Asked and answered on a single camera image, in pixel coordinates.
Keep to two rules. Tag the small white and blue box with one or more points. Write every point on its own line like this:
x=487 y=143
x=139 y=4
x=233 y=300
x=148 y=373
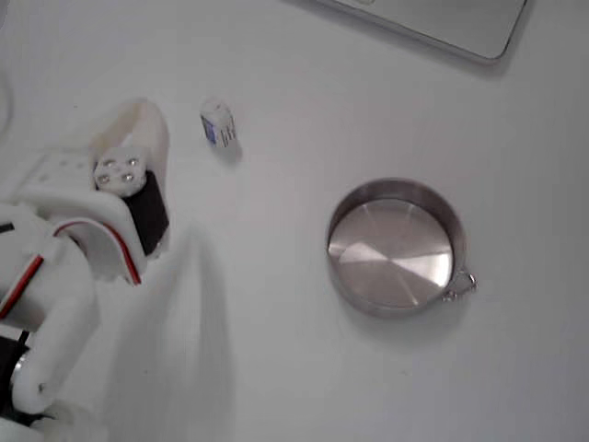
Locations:
x=217 y=122

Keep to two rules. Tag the round metal bowl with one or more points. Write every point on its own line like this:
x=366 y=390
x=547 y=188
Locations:
x=391 y=258

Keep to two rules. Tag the silver laptop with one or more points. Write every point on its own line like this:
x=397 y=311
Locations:
x=437 y=23

